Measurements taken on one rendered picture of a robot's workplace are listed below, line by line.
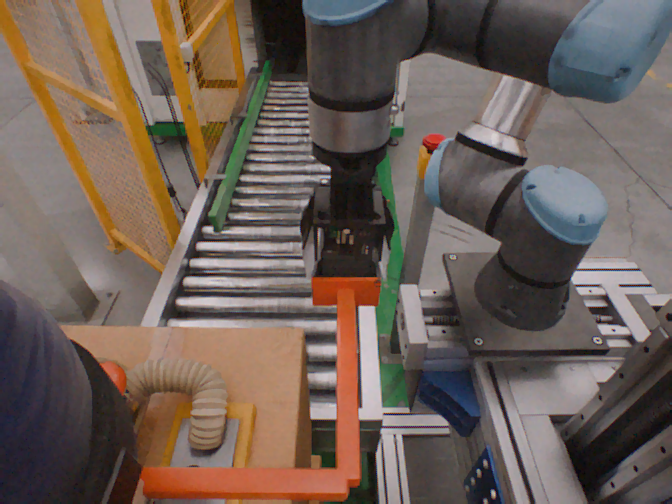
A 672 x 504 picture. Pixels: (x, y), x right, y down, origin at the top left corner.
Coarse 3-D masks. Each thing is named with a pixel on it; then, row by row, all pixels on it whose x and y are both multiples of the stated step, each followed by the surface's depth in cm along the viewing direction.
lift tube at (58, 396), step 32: (0, 288) 21; (0, 320) 19; (32, 320) 22; (0, 352) 19; (32, 352) 20; (64, 352) 23; (0, 384) 18; (32, 384) 20; (64, 384) 22; (0, 416) 18; (32, 416) 19; (64, 416) 22; (0, 448) 18; (32, 448) 19; (64, 448) 21; (0, 480) 18; (32, 480) 19; (64, 480) 22
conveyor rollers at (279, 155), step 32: (288, 96) 250; (256, 128) 218; (288, 128) 218; (256, 160) 199; (288, 160) 199; (256, 192) 179; (288, 192) 179; (192, 288) 141; (224, 288) 141; (256, 288) 141; (288, 288) 141; (192, 320) 129; (224, 320) 129; (256, 320) 129; (288, 320) 129; (320, 320) 129; (320, 352) 121; (320, 384) 114
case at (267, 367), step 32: (96, 352) 60; (128, 352) 60; (160, 352) 60; (192, 352) 60; (224, 352) 60; (256, 352) 60; (288, 352) 60; (256, 384) 57; (288, 384) 57; (160, 416) 53; (256, 416) 53; (288, 416) 53; (160, 448) 50; (256, 448) 51; (288, 448) 51
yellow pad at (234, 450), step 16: (176, 416) 51; (240, 416) 51; (176, 432) 50; (224, 432) 50; (240, 432) 50; (176, 448) 48; (192, 448) 48; (224, 448) 48; (240, 448) 49; (160, 464) 48; (176, 464) 47; (192, 464) 47; (208, 464) 47; (224, 464) 47; (240, 464) 47
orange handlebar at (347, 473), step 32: (352, 320) 47; (352, 352) 44; (352, 384) 42; (352, 416) 39; (352, 448) 37; (160, 480) 35; (192, 480) 35; (224, 480) 35; (256, 480) 35; (288, 480) 35; (320, 480) 35; (352, 480) 36
